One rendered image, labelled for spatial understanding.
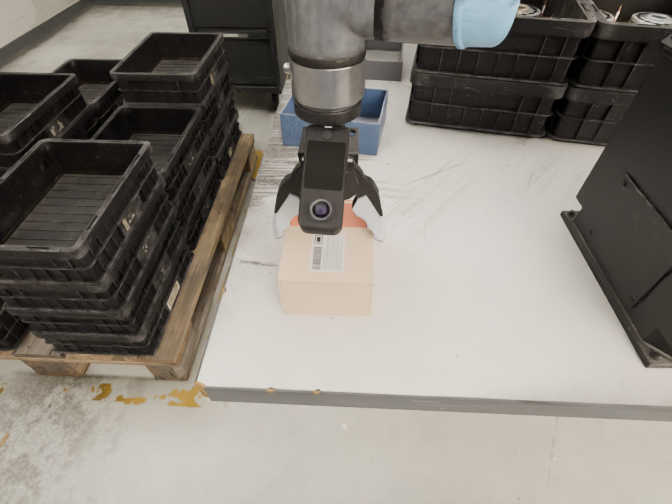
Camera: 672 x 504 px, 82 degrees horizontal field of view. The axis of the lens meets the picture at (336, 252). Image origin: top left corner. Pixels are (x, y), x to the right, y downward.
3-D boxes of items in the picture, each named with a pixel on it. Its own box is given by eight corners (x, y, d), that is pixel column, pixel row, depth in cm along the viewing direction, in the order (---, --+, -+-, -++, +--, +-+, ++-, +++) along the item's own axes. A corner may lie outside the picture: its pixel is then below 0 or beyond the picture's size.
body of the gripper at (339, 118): (359, 167, 52) (364, 77, 43) (359, 208, 47) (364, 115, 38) (303, 165, 53) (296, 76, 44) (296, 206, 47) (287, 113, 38)
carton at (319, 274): (370, 316, 52) (374, 282, 47) (283, 313, 53) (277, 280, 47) (368, 233, 63) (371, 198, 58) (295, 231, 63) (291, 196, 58)
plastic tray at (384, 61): (300, 75, 104) (298, 56, 100) (313, 47, 117) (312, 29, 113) (400, 81, 101) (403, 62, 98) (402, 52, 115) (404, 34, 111)
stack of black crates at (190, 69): (224, 183, 162) (195, 75, 129) (154, 181, 163) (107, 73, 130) (243, 132, 189) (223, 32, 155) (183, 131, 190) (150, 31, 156)
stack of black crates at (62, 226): (156, 359, 108) (76, 252, 75) (52, 355, 109) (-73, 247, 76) (197, 254, 135) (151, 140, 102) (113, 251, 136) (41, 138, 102)
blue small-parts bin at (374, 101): (282, 144, 81) (278, 113, 76) (301, 110, 91) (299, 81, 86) (376, 156, 78) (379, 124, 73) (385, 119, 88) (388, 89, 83)
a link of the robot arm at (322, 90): (367, 70, 34) (276, 69, 35) (364, 118, 38) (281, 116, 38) (366, 40, 39) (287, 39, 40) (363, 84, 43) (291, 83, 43)
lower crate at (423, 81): (544, 144, 81) (569, 88, 72) (402, 127, 86) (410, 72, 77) (526, 67, 107) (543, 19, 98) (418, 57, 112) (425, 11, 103)
